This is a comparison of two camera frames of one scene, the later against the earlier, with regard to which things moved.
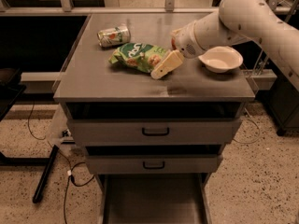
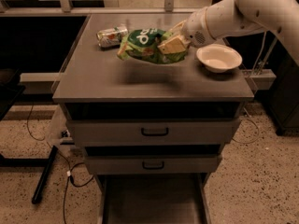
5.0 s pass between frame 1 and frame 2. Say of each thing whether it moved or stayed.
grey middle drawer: stayed
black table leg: stayed
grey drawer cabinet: stayed
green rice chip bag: moved
